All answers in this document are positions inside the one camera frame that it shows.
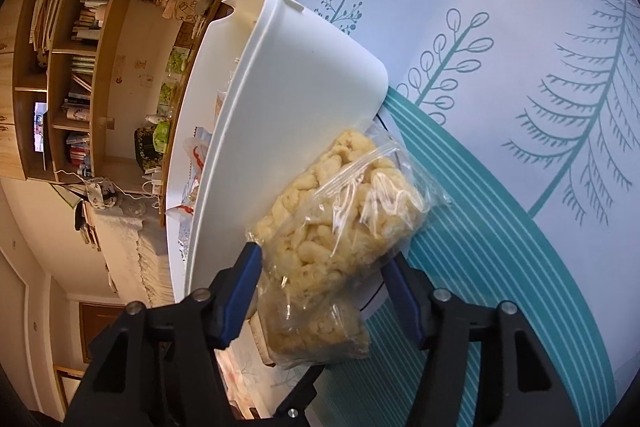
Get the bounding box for wooden bookshelf hutch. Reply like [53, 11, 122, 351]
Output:
[12, 0, 227, 188]

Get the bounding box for clear packet with red edge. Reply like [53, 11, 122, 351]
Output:
[182, 136, 212, 174]

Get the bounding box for rows of shelf books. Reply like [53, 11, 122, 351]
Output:
[29, 0, 122, 168]

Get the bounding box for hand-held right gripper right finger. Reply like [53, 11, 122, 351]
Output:
[381, 253, 582, 427]

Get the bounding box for green wipes pack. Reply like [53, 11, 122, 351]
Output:
[152, 120, 174, 154]

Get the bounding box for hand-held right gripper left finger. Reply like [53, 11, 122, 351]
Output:
[67, 242, 264, 427]

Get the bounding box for printed cardboard box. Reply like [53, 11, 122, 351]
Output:
[162, 0, 214, 26]

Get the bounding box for clear bag of puffed snacks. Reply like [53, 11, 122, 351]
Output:
[244, 126, 452, 371]

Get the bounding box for white charging cable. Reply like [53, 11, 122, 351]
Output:
[52, 169, 152, 200]

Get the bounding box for white lace cover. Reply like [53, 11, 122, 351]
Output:
[81, 199, 177, 309]

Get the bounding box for wooden door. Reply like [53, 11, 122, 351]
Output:
[79, 301, 127, 364]

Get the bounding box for framed picture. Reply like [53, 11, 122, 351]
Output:
[32, 101, 49, 154]

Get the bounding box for green photo cards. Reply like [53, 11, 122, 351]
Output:
[159, 49, 189, 118]

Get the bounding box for tree print tablecloth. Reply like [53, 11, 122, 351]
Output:
[215, 0, 640, 427]

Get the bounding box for wooden desk with drawers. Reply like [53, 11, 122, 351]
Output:
[159, 2, 227, 229]

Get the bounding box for patterned cloth bag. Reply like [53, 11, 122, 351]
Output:
[84, 179, 122, 211]

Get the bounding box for dark patterned pencil case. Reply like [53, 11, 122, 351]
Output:
[133, 124, 164, 174]

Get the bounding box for white plastic bin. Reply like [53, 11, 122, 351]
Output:
[164, 0, 390, 309]

